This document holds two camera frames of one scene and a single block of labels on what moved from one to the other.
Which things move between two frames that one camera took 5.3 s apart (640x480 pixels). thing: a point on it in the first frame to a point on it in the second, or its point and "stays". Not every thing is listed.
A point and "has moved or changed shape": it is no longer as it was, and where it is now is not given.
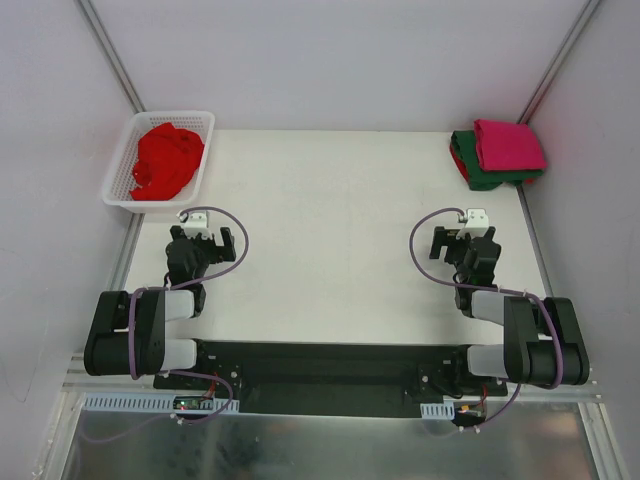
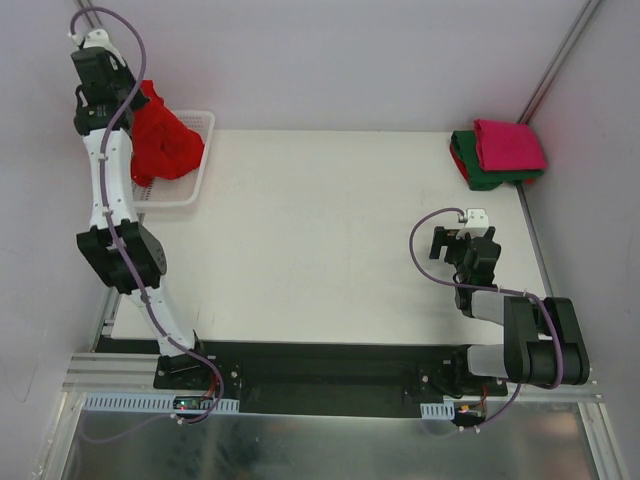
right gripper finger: (490, 233) stays
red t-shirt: (166, 155) has moved or changed shape
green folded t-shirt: (478, 178) stays
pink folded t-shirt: (507, 146) stays
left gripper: (211, 248) to (138, 100)
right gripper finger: (440, 240) stays
